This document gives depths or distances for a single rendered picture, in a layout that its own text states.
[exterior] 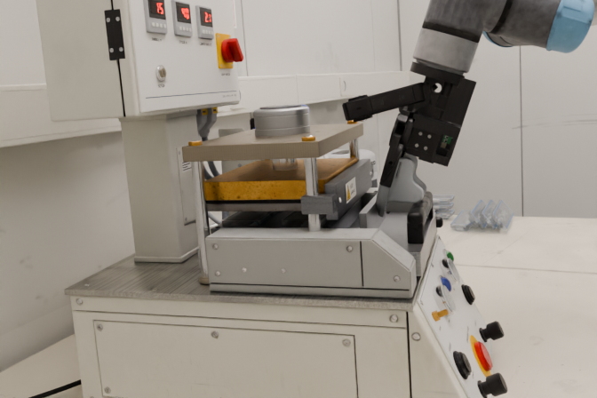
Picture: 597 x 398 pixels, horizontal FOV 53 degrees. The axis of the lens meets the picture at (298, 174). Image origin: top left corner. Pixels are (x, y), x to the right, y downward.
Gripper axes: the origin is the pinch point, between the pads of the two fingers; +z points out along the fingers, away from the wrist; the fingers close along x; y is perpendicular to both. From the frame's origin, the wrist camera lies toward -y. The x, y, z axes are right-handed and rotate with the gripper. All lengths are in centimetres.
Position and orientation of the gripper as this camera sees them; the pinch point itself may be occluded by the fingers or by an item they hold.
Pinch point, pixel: (378, 205)
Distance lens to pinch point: 84.7
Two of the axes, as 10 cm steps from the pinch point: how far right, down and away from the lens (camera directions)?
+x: 2.9, -1.6, 9.4
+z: -2.6, 9.4, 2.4
